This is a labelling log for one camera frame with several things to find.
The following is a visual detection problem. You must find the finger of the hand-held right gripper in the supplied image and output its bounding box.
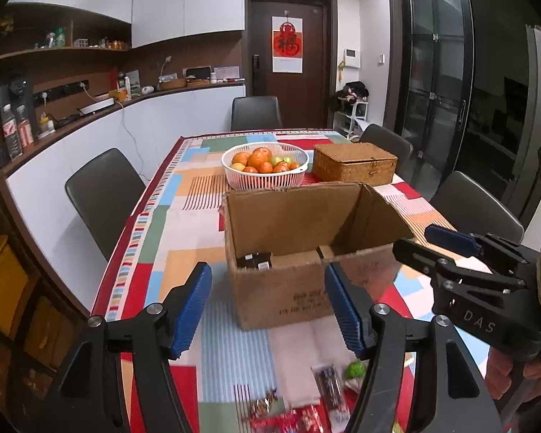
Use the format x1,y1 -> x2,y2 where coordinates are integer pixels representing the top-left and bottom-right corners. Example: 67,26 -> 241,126
425,224 -> 536,276
393,239 -> 526,290

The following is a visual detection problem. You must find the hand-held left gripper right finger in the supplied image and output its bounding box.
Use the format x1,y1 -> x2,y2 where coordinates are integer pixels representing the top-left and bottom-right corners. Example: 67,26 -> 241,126
324,262 -> 503,433

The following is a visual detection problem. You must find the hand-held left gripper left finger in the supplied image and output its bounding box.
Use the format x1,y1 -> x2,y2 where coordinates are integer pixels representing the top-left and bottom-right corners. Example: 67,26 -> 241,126
40,262 -> 214,433

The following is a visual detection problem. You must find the brown cardboard box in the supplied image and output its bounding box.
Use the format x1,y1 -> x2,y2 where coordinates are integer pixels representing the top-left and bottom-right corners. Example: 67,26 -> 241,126
219,181 -> 415,331

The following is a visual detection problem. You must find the dark grey dining chair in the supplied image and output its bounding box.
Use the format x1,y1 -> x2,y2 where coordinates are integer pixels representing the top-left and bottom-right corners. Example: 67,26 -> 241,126
428,170 -> 525,244
358,124 -> 414,176
231,96 -> 283,132
64,148 -> 147,262

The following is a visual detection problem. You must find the dark long snack packet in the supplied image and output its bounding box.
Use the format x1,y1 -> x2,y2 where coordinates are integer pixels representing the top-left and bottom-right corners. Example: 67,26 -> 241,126
311,364 -> 350,427

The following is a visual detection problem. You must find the black snack packet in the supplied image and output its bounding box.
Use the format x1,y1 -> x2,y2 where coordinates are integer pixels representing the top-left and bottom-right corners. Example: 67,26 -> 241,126
236,252 -> 273,271

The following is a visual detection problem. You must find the woven wicker lidded box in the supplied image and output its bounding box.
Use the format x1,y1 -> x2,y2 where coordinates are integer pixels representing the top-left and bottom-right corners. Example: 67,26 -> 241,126
313,143 -> 398,187

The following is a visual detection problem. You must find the red snack packet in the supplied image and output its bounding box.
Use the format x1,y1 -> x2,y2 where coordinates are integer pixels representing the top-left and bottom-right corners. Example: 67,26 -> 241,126
250,403 -> 332,433

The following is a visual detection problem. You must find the small dark printed snack packet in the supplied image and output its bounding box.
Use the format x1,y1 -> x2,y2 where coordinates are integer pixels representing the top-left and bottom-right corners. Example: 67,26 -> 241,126
250,390 -> 280,418

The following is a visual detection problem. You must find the yellow storage bin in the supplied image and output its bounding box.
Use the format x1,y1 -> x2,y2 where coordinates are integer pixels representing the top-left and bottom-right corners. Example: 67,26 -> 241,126
25,295 -> 73,366
0,235 -> 30,339

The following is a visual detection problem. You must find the white plastic fruit basket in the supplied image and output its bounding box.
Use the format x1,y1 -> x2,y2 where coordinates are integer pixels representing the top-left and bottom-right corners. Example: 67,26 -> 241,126
221,142 -> 310,191

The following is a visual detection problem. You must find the white shelf cart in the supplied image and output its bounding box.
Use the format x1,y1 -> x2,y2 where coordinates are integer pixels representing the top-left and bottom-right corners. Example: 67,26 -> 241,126
334,99 -> 369,138

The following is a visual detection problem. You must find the black glass door cabinet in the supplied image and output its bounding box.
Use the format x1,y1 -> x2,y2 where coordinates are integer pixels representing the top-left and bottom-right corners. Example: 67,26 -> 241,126
388,0 -> 530,190

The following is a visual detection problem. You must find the pile of oranges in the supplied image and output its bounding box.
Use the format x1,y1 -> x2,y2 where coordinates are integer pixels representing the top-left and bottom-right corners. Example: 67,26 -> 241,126
231,146 -> 298,176

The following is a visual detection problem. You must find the black bag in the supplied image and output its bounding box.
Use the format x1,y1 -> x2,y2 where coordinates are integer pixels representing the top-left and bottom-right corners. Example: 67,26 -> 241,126
336,81 -> 369,102

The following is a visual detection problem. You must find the dark brown door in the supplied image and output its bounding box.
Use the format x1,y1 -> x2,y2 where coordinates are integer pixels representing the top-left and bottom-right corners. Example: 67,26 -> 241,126
245,0 -> 337,129

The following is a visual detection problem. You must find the white flat tray appliance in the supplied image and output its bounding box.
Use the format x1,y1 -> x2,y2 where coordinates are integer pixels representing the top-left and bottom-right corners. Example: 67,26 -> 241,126
78,99 -> 118,115

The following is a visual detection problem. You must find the clear red label bottle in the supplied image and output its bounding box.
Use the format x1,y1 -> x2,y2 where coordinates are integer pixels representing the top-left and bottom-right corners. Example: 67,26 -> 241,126
1,105 -> 24,159
16,105 -> 36,149

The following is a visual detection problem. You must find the black desk fan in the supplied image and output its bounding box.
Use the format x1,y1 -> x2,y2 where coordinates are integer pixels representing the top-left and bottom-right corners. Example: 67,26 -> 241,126
0,72 -> 33,118

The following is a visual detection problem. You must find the red and white wall calendar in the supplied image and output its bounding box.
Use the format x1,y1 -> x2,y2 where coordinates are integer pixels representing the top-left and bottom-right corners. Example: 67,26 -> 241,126
272,16 -> 304,74

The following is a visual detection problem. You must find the white wall cabinet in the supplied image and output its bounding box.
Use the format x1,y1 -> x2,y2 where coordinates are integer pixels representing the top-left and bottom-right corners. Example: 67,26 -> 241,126
6,0 -> 245,49

